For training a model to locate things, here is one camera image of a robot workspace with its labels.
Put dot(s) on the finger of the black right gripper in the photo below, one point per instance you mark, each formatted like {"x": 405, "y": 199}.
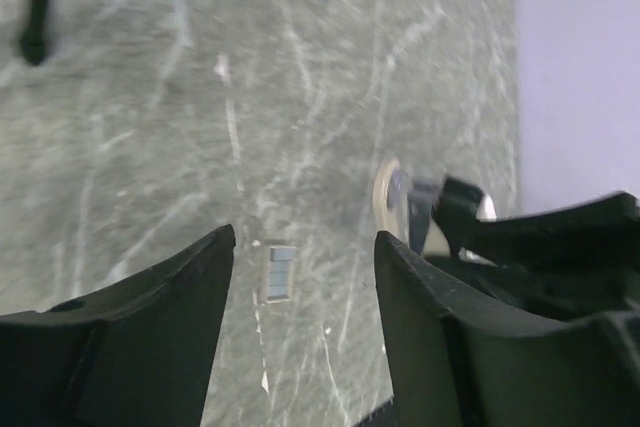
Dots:
{"x": 566, "y": 263}

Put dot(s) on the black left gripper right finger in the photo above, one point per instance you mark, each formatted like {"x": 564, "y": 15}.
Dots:
{"x": 458, "y": 357}

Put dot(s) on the black music stand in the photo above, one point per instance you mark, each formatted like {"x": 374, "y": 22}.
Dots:
{"x": 33, "y": 42}

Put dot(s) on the grey staple tray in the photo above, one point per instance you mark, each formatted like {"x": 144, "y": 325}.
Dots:
{"x": 278, "y": 267}

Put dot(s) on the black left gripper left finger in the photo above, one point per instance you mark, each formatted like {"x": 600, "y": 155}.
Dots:
{"x": 136, "y": 353}

